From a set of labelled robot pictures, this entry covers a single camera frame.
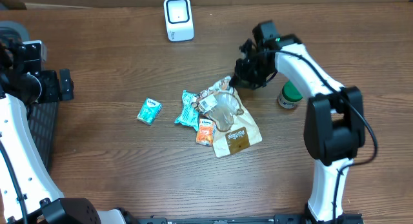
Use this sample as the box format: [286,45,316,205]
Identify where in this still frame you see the white barcode scanner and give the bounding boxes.
[163,0,194,42]

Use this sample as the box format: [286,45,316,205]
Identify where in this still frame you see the light green wipes pack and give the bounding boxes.
[174,90,199,132]

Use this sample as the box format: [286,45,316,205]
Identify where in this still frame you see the grey plastic mesh basket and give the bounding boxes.
[1,21,59,172]

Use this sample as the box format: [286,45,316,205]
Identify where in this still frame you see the teal white small packet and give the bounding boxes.
[137,97,162,125]

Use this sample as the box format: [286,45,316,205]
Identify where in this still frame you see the green round lid container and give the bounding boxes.
[277,81,303,109]

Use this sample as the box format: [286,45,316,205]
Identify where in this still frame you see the white brown snack bag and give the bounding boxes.
[191,76,262,158]

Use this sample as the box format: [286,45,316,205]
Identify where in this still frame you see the orange juice carton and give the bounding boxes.
[196,118,216,147]

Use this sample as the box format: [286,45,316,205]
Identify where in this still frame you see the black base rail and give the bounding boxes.
[137,214,311,224]

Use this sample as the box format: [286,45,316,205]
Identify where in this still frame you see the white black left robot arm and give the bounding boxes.
[1,40,126,223]

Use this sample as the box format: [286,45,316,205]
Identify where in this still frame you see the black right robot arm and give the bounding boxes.
[230,21,365,223]

